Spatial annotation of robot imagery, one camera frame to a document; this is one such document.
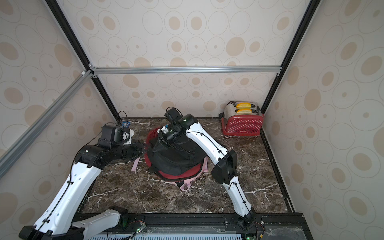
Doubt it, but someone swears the red backpack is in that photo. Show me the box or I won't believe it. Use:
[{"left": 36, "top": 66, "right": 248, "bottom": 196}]
[{"left": 143, "top": 125, "right": 205, "bottom": 182}]

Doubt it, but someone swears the pink backpack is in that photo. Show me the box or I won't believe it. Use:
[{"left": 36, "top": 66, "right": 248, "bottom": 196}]
[{"left": 131, "top": 155, "right": 209, "bottom": 193}]

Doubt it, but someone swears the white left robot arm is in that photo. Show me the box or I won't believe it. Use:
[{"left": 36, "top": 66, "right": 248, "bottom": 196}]
[{"left": 19, "top": 142, "right": 145, "bottom": 240}]

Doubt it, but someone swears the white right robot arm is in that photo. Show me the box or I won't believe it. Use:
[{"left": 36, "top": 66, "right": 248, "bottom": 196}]
[{"left": 155, "top": 114, "right": 256, "bottom": 230}]

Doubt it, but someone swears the blue candy packet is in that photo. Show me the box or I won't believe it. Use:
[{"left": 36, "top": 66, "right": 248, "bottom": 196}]
[{"left": 121, "top": 120, "right": 131, "bottom": 128}]

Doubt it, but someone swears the red polka dot toaster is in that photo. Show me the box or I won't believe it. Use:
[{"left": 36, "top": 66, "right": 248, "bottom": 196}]
[{"left": 219, "top": 101, "right": 264, "bottom": 136}]

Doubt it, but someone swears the yellow toast slice rear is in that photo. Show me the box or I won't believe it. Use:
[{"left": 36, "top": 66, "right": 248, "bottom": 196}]
[{"left": 236, "top": 103, "right": 253, "bottom": 109}]

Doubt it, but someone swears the yellow toast slice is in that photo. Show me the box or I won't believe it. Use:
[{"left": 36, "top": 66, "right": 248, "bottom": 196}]
[
  {"left": 235, "top": 109, "right": 253, "bottom": 115},
  {"left": 236, "top": 103, "right": 253, "bottom": 109}
]

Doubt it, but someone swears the yellow toast slice front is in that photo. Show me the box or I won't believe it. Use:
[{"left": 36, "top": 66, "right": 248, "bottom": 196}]
[{"left": 235, "top": 109, "right": 253, "bottom": 115}]

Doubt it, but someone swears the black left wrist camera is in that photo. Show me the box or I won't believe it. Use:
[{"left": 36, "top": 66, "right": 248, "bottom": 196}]
[{"left": 97, "top": 125, "right": 133, "bottom": 150}]

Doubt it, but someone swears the aluminium rail left wall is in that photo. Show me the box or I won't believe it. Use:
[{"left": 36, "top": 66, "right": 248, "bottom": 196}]
[{"left": 1, "top": 70, "right": 92, "bottom": 177}]

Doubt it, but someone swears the horizontal aluminium rail back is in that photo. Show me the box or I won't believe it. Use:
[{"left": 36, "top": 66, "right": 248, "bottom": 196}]
[{"left": 91, "top": 66, "right": 282, "bottom": 75}]

